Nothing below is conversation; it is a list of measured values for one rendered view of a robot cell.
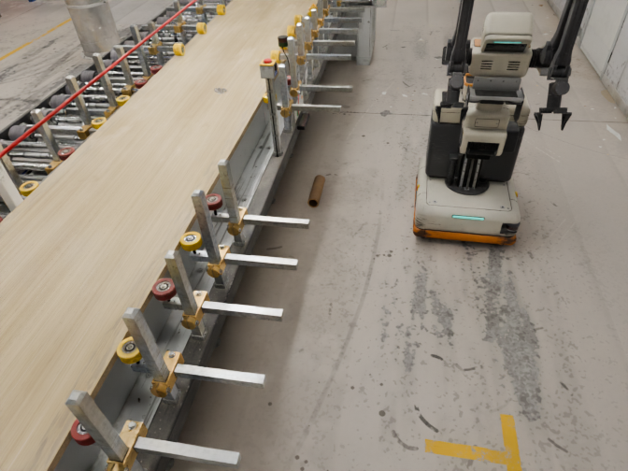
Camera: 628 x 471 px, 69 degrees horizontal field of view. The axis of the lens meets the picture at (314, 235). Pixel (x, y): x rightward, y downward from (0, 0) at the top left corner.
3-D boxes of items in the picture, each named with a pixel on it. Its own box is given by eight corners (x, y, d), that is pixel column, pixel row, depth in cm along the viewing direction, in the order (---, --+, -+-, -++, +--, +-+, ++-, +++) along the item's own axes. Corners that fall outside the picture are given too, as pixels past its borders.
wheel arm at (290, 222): (310, 225, 198) (309, 218, 195) (308, 231, 196) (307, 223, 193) (214, 218, 205) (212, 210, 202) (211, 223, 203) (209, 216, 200)
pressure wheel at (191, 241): (182, 264, 182) (176, 242, 175) (192, 249, 188) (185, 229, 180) (201, 266, 181) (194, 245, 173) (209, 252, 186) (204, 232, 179)
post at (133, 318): (182, 398, 153) (138, 306, 121) (178, 408, 150) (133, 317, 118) (172, 397, 153) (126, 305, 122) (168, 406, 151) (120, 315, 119)
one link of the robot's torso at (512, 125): (461, 147, 281) (467, 109, 265) (509, 149, 276) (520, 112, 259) (463, 171, 262) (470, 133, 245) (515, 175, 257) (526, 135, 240)
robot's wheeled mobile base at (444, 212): (415, 179, 347) (419, 151, 330) (504, 186, 335) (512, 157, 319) (411, 239, 298) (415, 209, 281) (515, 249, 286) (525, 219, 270)
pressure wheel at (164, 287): (159, 317, 163) (150, 295, 155) (161, 300, 169) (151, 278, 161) (182, 313, 164) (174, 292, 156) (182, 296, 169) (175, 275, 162)
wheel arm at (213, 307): (284, 316, 161) (283, 307, 158) (281, 323, 158) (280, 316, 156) (168, 303, 168) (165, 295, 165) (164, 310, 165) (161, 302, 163)
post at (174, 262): (209, 341, 173) (178, 249, 141) (206, 349, 170) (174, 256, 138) (201, 340, 174) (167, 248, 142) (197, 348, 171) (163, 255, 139)
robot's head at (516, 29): (481, 27, 225) (487, 8, 211) (526, 27, 222) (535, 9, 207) (478, 54, 224) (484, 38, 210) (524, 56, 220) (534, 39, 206)
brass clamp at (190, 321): (211, 300, 168) (208, 292, 165) (198, 331, 158) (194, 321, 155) (195, 299, 169) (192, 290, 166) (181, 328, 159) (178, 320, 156)
